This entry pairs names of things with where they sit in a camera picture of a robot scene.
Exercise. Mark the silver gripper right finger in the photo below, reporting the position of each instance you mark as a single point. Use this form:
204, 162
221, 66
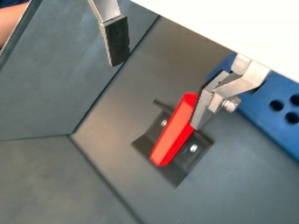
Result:
219, 93

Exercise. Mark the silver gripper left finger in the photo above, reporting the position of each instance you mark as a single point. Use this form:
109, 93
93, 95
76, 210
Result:
113, 29

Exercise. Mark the red hexagonal prism peg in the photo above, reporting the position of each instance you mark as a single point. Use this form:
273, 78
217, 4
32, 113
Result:
176, 131

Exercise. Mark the blue foam shape-sorter block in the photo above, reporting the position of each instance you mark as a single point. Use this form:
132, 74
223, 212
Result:
271, 107

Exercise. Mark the dark grey curved cradle stand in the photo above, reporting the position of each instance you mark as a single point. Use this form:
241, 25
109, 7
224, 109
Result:
189, 154

